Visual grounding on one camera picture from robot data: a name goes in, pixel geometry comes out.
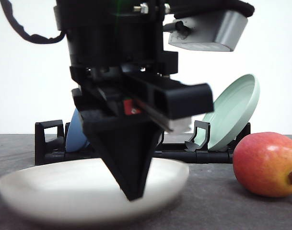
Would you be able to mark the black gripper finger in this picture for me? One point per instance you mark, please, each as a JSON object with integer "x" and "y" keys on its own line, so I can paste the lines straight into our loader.
{"x": 127, "y": 143}

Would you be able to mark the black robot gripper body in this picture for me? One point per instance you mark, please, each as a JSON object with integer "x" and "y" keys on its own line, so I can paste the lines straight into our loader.
{"x": 115, "y": 50}

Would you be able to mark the white plate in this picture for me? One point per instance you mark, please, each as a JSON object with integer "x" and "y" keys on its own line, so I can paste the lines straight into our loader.
{"x": 86, "y": 191}

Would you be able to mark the blue plate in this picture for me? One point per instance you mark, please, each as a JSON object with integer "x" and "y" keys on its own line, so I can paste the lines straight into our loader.
{"x": 76, "y": 140}

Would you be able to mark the light green plate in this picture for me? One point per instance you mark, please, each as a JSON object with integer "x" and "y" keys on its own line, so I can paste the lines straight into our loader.
{"x": 233, "y": 112}

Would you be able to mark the red yellow pomegranate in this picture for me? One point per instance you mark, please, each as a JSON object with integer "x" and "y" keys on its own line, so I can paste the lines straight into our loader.
{"x": 263, "y": 164}

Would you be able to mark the black plastic dish rack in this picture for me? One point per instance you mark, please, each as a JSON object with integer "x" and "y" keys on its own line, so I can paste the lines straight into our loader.
{"x": 51, "y": 142}

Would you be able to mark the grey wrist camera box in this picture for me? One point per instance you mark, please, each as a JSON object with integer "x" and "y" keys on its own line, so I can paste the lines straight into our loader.
{"x": 220, "y": 31}

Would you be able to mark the black sleeved cable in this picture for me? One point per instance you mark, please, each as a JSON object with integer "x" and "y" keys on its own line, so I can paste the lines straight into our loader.
{"x": 7, "y": 6}

